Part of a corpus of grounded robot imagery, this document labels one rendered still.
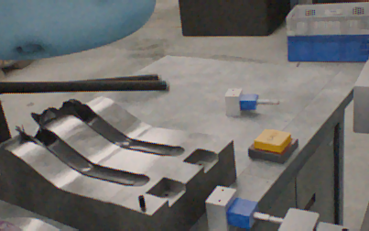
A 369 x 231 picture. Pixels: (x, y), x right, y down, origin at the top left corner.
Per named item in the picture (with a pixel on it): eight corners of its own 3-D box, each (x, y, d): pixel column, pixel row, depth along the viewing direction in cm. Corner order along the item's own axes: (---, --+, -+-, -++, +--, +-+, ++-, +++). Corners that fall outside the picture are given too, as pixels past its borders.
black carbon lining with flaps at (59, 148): (190, 157, 92) (185, 112, 88) (138, 203, 80) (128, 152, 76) (66, 128, 111) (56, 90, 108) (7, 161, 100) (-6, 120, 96)
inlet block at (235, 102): (280, 107, 123) (279, 88, 121) (278, 115, 119) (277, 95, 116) (230, 107, 127) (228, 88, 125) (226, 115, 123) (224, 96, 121)
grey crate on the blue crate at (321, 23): (374, 20, 385) (375, 1, 379) (369, 36, 352) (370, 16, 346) (297, 22, 411) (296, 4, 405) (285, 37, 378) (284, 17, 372)
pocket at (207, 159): (220, 170, 89) (218, 152, 88) (205, 184, 86) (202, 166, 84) (200, 165, 92) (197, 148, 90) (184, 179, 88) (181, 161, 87)
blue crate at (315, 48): (374, 46, 394) (374, 19, 385) (368, 63, 361) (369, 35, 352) (297, 46, 420) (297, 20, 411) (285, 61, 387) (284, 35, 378)
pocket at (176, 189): (188, 201, 82) (185, 182, 80) (169, 219, 78) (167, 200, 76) (167, 194, 84) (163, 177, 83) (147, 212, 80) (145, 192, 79)
